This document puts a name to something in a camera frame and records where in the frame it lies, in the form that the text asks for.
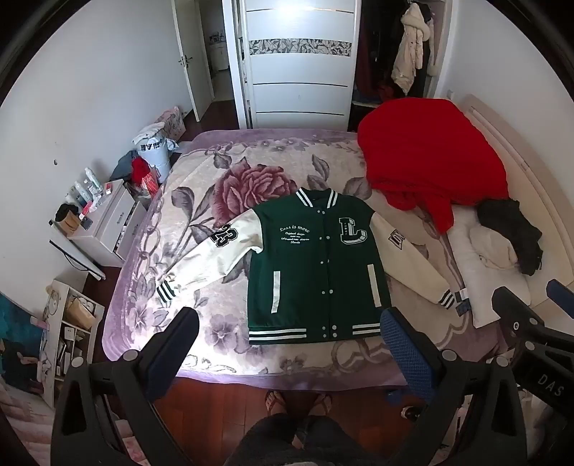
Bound black cloth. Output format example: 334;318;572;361
476;199;544;277

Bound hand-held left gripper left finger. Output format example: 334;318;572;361
51;307;200;466

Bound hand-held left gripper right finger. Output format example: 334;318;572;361
380;307;527;466

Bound beige hanging coat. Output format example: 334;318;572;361
391;2;435;96

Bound white blue plastic bag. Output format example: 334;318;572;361
132;122;181;183

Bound red quilt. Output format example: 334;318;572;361
357;98;511;234

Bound pink floor mat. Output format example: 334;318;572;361
0;383;135;466

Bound blue picture panel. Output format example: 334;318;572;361
0;290;51;396

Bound white nightstand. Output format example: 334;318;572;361
49;179;141;268

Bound white low shelf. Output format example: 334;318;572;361
42;280;107;408

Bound cream bed headboard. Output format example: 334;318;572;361
457;93;574;296

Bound person's foot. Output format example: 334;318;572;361
309;393;334;418
264;390;288;418

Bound white room door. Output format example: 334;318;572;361
171;0;216;123

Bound person's left foot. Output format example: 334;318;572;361
264;390;288;418

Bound floral purple bed blanket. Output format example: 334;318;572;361
102;128;509;390

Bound brown box with black item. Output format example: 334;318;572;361
55;203;82;234

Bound green white varsity jacket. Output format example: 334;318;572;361
157;188;471;346

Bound red bag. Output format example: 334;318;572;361
129;158;161;199

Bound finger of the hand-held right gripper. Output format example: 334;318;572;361
491;287;545;346
546;280;574;314

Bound open wardrobe with clothes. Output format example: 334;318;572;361
351;0;455;108

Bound white wardrobe sliding door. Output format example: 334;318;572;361
232;0;362;132

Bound cream cloth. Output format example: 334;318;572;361
469;224;522;270

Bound person's right foot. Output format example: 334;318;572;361
309;393;334;418

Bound person's legs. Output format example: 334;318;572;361
226;414;383;466

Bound white pillow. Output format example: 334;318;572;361
448;206;533;329

